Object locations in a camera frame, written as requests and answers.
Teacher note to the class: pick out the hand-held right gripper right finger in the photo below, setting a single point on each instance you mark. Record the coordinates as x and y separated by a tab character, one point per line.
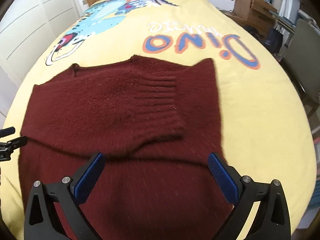
222	177

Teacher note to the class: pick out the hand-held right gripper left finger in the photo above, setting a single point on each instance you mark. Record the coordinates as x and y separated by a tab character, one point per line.
88	180

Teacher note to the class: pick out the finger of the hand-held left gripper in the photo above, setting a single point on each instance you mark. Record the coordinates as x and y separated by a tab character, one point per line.
7	131
16	142

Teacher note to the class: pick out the dark red knit sweater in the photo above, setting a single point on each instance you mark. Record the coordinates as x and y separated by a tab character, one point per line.
112	105

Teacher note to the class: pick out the yellow printed blanket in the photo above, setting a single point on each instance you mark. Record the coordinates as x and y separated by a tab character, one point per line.
250	105

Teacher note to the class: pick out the white wardrobe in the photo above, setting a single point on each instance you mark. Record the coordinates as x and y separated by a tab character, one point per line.
37	12

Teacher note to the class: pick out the grey chair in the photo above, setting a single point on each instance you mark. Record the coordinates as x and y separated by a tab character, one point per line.
305	62

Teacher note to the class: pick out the dark blue bag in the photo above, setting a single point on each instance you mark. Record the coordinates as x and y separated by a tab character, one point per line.
273	40

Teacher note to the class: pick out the wooden desk cabinet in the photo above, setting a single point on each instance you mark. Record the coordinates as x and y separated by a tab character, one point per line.
252	10

